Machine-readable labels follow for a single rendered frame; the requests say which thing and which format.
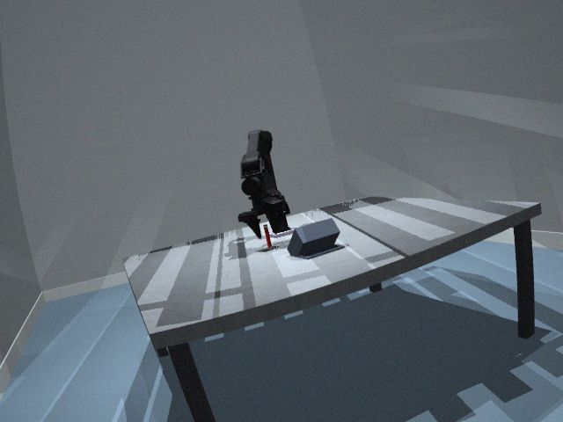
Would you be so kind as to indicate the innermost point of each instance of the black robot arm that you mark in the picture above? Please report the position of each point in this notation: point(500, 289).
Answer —
point(257, 169)

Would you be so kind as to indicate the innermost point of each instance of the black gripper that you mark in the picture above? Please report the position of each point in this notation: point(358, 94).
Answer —
point(251, 217)

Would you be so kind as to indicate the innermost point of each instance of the dark red peg with grey band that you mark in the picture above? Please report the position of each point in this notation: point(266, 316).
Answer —
point(267, 236)

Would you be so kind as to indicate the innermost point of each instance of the dark blue-grey square panel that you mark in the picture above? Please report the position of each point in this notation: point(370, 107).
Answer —
point(315, 239)

